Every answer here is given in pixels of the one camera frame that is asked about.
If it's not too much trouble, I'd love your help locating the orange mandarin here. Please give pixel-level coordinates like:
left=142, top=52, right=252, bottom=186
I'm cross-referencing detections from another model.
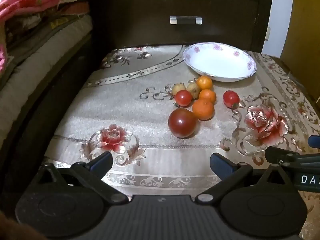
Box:
left=192, top=99, right=215, bottom=121
left=196, top=76, right=213, bottom=91
left=199, top=89, right=217, bottom=104

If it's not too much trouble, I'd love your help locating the folded patterned quilt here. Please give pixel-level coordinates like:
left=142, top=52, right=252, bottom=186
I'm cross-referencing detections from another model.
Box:
left=6, top=0, right=90, bottom=55

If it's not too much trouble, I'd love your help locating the dark wooden nightstand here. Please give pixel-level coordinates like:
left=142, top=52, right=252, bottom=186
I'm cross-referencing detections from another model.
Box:
left=90, top=0, right=273, bottom=55

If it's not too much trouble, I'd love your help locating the floral beige tablecloth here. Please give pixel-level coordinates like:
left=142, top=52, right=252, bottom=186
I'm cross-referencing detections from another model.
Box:
left=42, top=44, right=320, bottom=240

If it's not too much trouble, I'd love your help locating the yellow wooden cabinet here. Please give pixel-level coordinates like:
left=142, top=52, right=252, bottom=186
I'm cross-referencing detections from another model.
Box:
left=281, top=0, right=320, bottom=101

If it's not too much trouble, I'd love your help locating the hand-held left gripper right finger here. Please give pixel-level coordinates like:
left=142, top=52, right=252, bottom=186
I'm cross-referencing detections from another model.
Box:
left=195, top=152, right=299, bottom=204

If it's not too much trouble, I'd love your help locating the large dark red tomato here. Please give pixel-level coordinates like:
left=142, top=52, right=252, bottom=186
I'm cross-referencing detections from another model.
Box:
left=168, top=108, right=198, bottom=138

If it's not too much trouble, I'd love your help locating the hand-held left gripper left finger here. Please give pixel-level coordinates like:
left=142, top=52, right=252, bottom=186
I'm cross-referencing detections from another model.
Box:
left=37, top=151, right=129, bottom=204

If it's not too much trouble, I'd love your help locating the brown longan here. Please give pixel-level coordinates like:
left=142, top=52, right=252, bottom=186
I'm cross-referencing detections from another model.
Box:
left=172, top=83, right=187, bottom=96
left=186, top=82, right=201, bottom=99

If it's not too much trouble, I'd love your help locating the small red tomato with stem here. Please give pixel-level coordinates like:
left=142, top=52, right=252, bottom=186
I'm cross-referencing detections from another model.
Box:
left=223, top=90, right=247, bottom=109

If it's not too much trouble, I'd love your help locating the pink floral blanket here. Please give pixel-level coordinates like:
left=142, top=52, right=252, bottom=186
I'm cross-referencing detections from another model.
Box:
left=0, top=0, right=63, bottom=73

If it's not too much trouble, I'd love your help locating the white floral bowl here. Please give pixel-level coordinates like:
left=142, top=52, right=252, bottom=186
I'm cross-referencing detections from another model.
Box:
left=182, top=42, right=257, bottom=82

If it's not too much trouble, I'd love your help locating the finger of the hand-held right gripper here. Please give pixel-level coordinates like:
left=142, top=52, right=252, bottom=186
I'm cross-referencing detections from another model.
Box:
left=264, top=146, right=300, bottom=167
left=308, top=135, right=320, bottom=149

